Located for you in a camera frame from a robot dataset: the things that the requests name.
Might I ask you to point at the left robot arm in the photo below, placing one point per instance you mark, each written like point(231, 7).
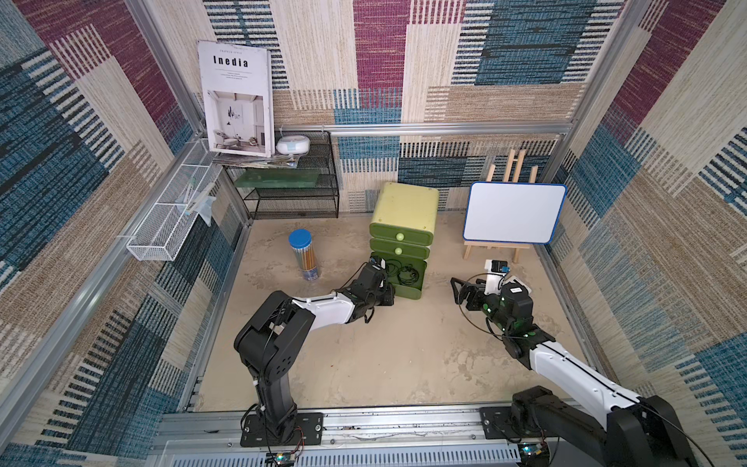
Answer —
point(271, 341)

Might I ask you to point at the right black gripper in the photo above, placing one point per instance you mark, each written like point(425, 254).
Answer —
point(470, 294)

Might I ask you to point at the Inedia magazine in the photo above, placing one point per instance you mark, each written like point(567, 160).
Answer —
point(237, 99)

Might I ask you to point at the black earphones round coil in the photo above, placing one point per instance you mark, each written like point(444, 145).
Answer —
point(412, 273)

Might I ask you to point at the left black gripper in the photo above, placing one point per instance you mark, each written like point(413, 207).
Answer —
point(388, 294)

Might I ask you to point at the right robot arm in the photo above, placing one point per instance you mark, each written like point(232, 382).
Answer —
point(613, 425)

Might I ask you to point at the white oval case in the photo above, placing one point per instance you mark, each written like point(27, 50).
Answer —
point(293, 145)

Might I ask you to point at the small whiteboard on easel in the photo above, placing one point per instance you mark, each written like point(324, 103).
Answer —
point(510, 214)

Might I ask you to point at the white calculator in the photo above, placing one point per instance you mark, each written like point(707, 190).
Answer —
point(524, 285)

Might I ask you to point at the black wire shelf rack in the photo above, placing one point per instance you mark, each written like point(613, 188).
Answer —
point(322, 201)

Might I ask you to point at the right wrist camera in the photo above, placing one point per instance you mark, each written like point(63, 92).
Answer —
point(496, 272)

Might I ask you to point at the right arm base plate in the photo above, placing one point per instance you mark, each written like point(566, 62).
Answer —
point(497, 423)

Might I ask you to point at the green three-drawer cabinet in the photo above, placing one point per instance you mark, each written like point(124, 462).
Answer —
point(403, 229)

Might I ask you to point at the blue-lid pencil canister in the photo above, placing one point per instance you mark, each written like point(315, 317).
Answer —
point(301, 242)

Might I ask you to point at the white wire basket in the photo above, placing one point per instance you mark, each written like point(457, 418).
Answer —
point(186, 199)

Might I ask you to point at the green sheet on shelf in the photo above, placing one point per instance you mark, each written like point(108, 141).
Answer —
point(277, 178)

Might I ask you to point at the black earphones large loop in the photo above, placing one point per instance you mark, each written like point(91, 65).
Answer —
point(400, 277)

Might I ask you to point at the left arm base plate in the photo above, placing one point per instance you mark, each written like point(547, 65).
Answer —
point(300, 430)

